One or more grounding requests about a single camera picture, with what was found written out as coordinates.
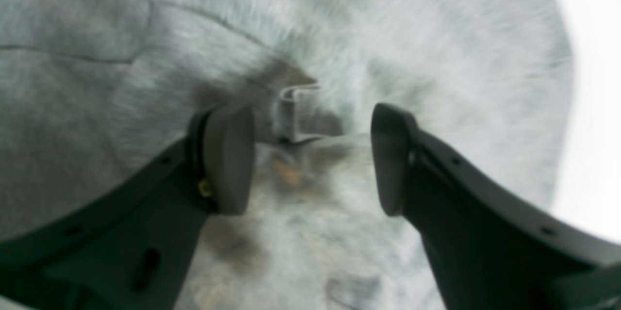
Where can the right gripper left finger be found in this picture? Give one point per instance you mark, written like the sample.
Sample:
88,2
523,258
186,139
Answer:
131,249

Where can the grey T-shirt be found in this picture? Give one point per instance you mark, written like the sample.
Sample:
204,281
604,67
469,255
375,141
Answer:
91,90

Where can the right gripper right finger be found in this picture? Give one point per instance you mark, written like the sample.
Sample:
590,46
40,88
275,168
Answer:
488,249

